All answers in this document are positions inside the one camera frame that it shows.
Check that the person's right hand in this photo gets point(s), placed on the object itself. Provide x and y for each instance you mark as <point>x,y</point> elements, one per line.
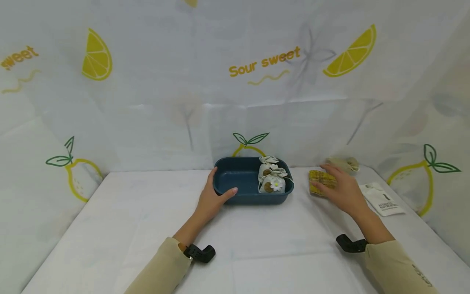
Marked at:
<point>347,192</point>

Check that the person's left hand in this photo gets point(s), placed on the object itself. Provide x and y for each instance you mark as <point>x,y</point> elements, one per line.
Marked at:
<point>208,202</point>

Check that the person's left thumb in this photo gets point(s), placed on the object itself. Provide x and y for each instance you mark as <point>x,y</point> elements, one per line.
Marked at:
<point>228,193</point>

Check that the person's right thumb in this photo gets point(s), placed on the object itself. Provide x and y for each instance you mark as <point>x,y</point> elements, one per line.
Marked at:
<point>321,188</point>

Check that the person's right fingers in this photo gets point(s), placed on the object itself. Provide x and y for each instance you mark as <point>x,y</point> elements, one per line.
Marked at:
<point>331,169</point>

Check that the person's left index finger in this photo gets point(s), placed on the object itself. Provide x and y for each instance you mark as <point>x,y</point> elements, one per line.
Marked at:
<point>212,177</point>

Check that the yellow woven pouch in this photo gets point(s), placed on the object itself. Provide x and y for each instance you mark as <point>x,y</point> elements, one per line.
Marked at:
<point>323,179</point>

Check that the dark blue plastic tray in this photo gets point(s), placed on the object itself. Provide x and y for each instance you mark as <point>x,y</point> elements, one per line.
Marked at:
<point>242,179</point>

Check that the person's right forearm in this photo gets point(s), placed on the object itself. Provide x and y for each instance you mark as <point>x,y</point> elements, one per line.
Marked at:
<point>393,261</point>

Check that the person's left forearm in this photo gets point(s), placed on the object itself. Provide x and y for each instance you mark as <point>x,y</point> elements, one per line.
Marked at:
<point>165,261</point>

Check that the white sachet with daisy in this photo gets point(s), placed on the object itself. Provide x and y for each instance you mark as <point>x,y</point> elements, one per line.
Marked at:
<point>271,184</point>

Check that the white flat packet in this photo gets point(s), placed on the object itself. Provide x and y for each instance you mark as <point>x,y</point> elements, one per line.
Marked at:
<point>382,200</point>

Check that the black wrist band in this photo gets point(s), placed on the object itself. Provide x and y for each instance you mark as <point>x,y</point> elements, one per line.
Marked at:
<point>200,253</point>
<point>350,244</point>

